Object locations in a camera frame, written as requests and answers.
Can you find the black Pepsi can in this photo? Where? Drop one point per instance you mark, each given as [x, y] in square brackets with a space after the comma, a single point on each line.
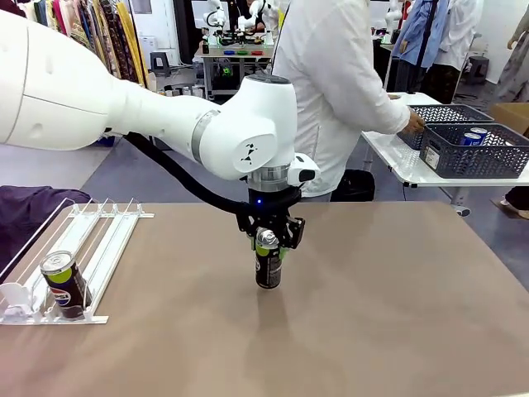
[268, 269]
[66, 289]

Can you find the dark grey woven plastic basket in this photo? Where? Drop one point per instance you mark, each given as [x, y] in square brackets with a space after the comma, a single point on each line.
[467, 161]
[446, 113]

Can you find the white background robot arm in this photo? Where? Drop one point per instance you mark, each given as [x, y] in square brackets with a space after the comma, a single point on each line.
[393, 18]
[258, 16]
[215, 20]

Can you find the clothes rack with colourful garments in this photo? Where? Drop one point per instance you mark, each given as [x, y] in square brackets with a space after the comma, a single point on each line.
[111, 37]

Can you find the background workbench with coloured plates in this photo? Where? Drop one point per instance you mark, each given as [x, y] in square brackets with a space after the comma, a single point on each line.
[231, 62]

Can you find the person's right hand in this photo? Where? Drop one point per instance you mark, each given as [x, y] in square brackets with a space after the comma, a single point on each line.
[414, 124]

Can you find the dark grey step stool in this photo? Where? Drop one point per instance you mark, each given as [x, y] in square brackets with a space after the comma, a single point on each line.
[478, 70]
[160, 64]

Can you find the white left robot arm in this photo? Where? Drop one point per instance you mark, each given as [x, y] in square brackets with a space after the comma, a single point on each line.
[124, 107]

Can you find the seated person's feet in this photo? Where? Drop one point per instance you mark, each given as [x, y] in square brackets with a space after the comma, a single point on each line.
[516, 198]

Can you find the dark purple cloth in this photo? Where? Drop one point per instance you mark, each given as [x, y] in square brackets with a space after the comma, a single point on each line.
[33, 211]

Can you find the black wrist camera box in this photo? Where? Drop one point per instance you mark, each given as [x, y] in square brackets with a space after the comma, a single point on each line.
[296, 233]

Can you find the black garment stand pole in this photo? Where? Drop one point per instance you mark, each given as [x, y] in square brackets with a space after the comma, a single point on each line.
[422, 62]

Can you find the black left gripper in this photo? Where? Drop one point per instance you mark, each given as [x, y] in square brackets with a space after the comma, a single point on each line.
[270, 207]

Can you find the person in white jacket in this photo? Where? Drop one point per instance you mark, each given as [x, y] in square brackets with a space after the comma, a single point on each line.
[330, 82]

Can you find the grey bin with fabric rolls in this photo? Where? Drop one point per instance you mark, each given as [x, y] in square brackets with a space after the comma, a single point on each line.
[184, 91]

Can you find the black bag on floor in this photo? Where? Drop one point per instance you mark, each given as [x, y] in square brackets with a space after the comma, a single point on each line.
[355, 186]

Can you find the person's right forearm white sleeve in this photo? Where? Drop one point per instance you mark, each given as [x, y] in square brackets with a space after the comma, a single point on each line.
[384, 111]

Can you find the white clear can dispenser rack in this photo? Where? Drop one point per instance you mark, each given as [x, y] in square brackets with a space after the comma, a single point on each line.
[120, 231]

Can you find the white side table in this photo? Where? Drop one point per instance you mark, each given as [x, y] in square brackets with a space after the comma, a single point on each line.
[396, 161]

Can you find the brown cardboard box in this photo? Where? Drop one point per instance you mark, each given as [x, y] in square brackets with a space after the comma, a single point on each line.
[510, 116]

